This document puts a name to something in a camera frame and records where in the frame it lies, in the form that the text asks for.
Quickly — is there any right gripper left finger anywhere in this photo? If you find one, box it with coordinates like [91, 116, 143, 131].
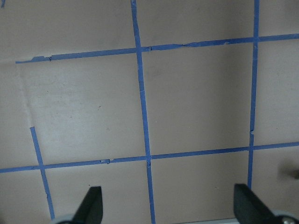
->
[71, 186, 103, 224]

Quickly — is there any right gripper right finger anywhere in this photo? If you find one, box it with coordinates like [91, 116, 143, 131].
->
[233, 184, 284, 224]

